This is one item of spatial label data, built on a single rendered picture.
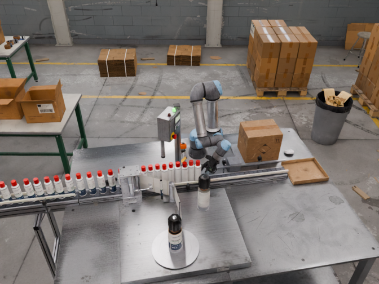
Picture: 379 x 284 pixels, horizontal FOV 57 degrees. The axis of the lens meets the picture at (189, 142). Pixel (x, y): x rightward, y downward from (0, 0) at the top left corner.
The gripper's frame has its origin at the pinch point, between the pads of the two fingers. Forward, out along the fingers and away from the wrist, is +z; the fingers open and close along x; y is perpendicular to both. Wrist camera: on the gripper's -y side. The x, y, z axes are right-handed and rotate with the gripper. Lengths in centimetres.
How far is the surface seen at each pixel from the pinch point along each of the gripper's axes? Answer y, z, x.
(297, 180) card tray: 9, -30, 72
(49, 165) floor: -151, 159, -89
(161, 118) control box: -2, -32, -53
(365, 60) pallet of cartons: -252, -127, 287
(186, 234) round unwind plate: 51, 14, -16
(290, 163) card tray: -12, -31, 75
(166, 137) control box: 0.2, -20.4, -42.5
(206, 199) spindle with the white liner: 32.5, -3.6, -6.5
